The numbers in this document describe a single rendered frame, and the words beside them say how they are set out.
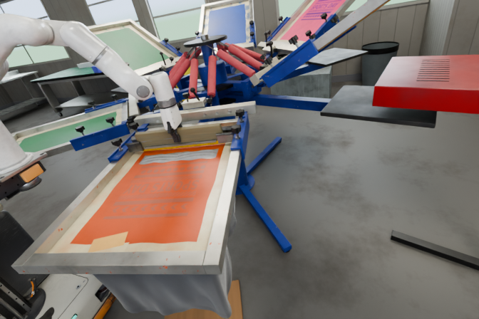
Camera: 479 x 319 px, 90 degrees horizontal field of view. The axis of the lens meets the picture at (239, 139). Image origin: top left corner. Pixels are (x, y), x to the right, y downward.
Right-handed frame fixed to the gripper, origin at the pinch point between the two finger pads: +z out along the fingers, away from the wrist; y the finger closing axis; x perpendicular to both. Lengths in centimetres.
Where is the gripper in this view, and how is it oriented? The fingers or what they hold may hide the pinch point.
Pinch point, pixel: (178, 135)
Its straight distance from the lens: 112.1
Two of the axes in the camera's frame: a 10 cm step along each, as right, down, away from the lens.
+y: -1.0, 5.1, -8.6
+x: 9.8, -1.0, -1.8
